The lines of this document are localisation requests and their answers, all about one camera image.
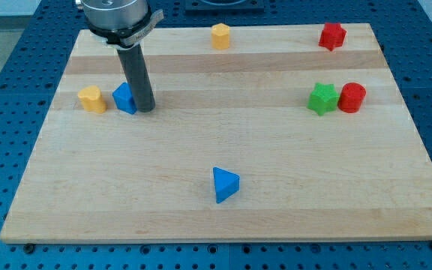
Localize blue triangle block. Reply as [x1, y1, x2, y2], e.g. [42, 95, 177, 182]
[213, 167, 240, 204]

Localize red cylinder block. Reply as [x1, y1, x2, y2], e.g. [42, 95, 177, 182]
[337, 82, 366, 113]

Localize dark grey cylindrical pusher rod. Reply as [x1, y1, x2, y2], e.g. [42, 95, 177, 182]
[117, 45, 155, 113]

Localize red star block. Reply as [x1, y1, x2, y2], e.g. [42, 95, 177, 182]
[318, 22, 347, 51]

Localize green star block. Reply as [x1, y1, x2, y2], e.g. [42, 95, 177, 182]
[307, 82, 340, 116]

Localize black mounting plate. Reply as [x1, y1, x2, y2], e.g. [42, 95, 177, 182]
[184, 0, 265, 14]

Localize blue cube block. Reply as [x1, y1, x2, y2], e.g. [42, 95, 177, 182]
[112, 82, 137, 115]

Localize yellow heart block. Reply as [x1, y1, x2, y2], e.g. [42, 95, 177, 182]
[77, 85, 107, 113]

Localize yellow hexagon block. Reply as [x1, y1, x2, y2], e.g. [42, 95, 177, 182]
[211, 23, 230, 50]

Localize wooden board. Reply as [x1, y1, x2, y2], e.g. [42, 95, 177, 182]
[0, 23, 432, 244]

